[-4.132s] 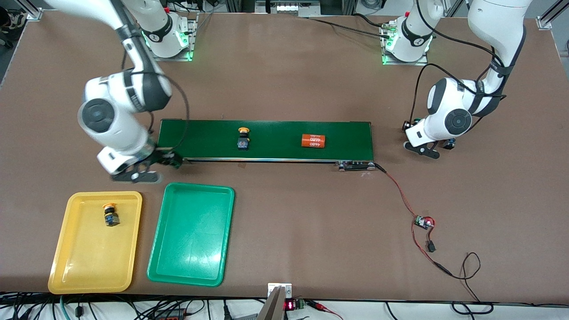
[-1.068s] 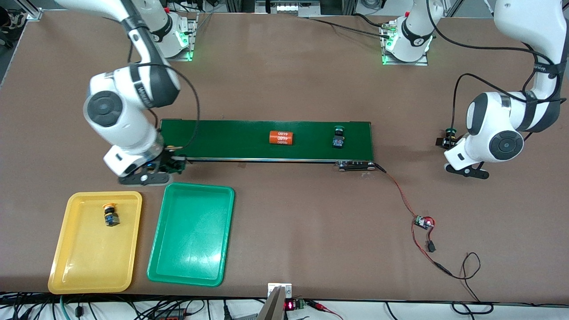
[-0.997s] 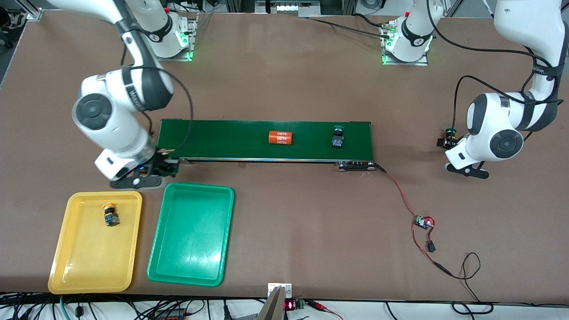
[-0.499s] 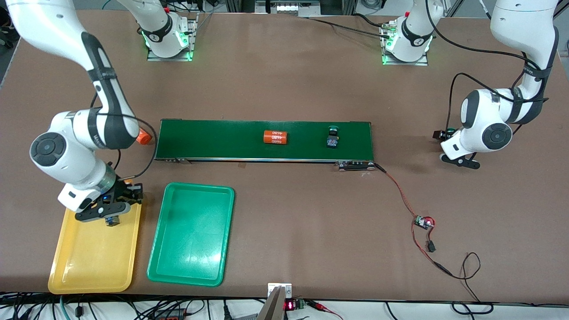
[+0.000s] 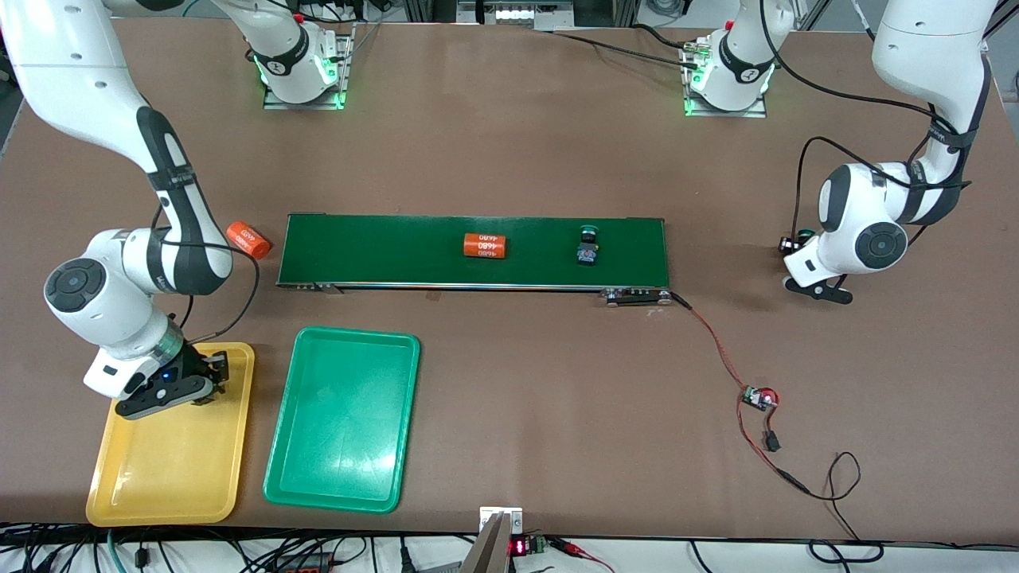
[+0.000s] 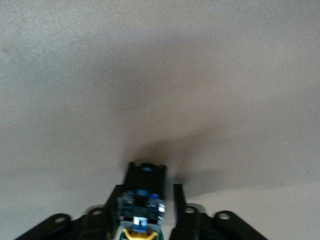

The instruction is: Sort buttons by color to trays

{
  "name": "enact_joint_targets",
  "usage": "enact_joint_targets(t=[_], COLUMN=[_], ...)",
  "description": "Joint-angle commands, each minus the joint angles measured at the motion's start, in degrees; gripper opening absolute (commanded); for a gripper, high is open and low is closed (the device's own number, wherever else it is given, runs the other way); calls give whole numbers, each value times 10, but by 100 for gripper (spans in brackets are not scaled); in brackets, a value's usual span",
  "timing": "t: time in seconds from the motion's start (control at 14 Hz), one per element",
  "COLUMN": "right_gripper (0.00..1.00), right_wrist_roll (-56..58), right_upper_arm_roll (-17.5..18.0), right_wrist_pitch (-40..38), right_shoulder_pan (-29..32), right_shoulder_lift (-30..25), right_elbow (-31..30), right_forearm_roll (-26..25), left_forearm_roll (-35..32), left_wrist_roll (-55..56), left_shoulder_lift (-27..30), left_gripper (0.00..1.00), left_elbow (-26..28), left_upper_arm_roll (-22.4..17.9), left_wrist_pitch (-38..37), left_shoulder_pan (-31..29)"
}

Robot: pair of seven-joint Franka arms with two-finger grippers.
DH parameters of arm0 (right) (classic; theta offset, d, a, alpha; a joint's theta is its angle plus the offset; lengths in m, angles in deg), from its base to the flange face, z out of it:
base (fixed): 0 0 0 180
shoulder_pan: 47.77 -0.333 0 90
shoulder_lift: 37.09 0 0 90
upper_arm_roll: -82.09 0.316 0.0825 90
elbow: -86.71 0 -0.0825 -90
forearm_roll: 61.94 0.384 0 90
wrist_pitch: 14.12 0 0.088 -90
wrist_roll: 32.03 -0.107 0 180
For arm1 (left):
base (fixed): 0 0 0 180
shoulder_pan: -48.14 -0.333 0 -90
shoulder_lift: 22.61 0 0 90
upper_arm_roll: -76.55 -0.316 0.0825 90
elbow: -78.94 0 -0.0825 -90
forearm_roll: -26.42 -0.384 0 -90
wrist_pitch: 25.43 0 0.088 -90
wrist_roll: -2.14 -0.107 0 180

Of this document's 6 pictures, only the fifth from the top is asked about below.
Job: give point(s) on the orange cylinder printed 4680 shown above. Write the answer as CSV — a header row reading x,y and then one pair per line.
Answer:
x,y
249,239
486,245

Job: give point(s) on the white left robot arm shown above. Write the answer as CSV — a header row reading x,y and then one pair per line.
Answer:
x,y
923,48

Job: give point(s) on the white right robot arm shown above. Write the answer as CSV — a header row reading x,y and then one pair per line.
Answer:
x,y
80,79

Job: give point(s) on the yellow plastic tray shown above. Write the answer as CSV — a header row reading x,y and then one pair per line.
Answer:
x,y
171,477

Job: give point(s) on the green plastic tray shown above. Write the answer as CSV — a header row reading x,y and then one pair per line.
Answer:
x,y
342,422

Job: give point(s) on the small motor controller board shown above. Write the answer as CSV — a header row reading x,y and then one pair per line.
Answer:
x,y
760,398

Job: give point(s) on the green conveyor belt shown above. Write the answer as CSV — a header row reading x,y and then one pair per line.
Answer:
x,y
366,251

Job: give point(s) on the small black plug connector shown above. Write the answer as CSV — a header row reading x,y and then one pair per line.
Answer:
x,y
771,442

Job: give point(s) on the red LED display module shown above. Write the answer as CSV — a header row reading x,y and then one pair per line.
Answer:
x,y
521,547

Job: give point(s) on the red clip lead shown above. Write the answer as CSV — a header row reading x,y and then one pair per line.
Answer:
x,y
569,546

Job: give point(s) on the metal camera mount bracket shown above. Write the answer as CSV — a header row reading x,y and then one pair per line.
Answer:
x,y
489,549

